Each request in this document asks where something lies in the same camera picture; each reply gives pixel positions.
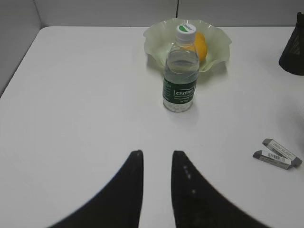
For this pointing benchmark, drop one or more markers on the black mesh pen holder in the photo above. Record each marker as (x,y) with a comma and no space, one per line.
(292,57)

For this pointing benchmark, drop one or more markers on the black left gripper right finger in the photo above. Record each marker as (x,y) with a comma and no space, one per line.
(196,204)

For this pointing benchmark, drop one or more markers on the grey eraser with text sleeve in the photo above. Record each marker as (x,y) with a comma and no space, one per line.
(280,150)

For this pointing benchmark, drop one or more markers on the clear water bottle green label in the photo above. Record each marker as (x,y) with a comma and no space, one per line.
(181,70)

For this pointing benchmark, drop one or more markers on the grey eraser with barcode sleeve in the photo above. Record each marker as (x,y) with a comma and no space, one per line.
(272,158)

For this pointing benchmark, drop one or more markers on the yellow mango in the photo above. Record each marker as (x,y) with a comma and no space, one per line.
(201,46)

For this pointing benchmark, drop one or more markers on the pale green wavy glass plate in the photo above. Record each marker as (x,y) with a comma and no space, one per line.
(160,37)

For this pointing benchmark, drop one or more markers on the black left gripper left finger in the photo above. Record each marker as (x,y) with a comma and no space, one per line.
(117,205)

